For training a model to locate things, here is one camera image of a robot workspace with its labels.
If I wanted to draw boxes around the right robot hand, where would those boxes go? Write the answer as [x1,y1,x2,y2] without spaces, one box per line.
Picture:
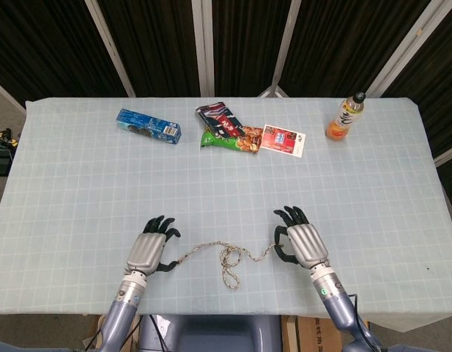
[272,205,330,268]

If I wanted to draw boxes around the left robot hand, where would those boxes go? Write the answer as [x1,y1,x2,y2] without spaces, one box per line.
[126,215,182,275]

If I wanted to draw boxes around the beige braided rope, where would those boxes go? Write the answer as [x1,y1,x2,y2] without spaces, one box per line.
[176,241,285,291]

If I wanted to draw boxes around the light blue grid tablecloth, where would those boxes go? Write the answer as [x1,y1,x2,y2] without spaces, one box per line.
[0,95,452,333]

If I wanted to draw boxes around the printed brown cardboard box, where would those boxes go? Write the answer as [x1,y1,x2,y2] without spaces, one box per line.
[281,315,344,352]

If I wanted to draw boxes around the blue-grey robot torso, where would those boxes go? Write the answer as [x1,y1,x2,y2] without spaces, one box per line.
[137,314,284,352]

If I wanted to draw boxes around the red and white card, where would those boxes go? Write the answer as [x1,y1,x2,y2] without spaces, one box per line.
[260,124,308,158]

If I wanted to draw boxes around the orange drink bottle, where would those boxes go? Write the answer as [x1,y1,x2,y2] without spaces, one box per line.
[325,91,367,143]

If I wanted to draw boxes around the blue cookie box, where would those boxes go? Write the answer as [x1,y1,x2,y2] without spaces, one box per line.
[115,108,182,145]

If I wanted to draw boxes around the green snack packet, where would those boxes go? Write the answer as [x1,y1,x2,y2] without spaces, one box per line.
[199,125,265,154]

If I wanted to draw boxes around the dark red snack packet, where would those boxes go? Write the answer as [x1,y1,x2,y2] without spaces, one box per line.
[195,102,245,139]

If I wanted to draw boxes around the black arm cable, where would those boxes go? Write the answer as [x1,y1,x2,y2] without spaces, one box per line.
[348,293,373,352]

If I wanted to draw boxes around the white partition frame bar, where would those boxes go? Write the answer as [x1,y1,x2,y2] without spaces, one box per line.
[0,76,27,113]
[432,142,452,166]

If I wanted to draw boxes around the white partition post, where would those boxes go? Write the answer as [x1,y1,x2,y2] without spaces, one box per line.
[190,0,216,98]
[368,0,452,98]
[258,0,303,98]
[84,0,137,98]

